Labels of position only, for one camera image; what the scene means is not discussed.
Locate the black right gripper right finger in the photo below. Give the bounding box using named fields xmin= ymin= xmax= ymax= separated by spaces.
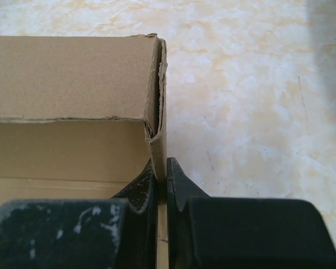
xmin=167 ymin=157 xmax=213 ymax=268

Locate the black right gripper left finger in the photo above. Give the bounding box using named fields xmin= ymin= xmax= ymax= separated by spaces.
xmin=109 ymin=161 xmax=158 ymax=268

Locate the brown cardboard box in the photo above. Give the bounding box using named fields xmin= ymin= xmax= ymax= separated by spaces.
xmin=0 ymin=34 xmax=169 ymax=268

